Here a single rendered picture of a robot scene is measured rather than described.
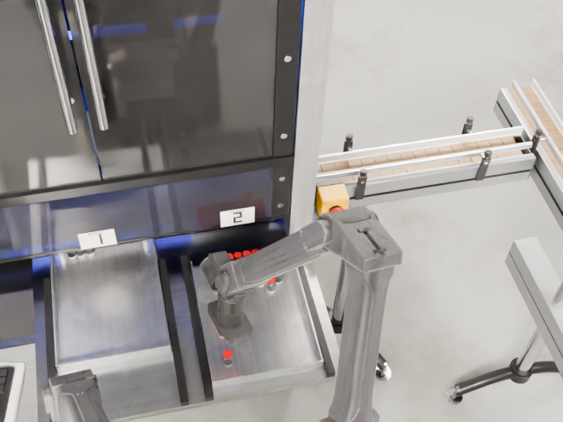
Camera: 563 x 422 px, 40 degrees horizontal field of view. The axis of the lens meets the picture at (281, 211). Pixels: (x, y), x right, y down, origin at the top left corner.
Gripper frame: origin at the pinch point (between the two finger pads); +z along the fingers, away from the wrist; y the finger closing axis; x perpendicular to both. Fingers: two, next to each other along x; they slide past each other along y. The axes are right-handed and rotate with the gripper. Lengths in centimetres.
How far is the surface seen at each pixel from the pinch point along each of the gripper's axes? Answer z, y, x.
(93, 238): -2.6, 36.2, 18.6
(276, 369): 5.7, -9.4, -7.8
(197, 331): 8.4, 8.4, 4.1
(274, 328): 9.3, 1.9, -13.3
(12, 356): 46, 42, 45
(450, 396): 94, -10, -84
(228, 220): -2.6, 28.0, -12.8
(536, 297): 43, -7, -103
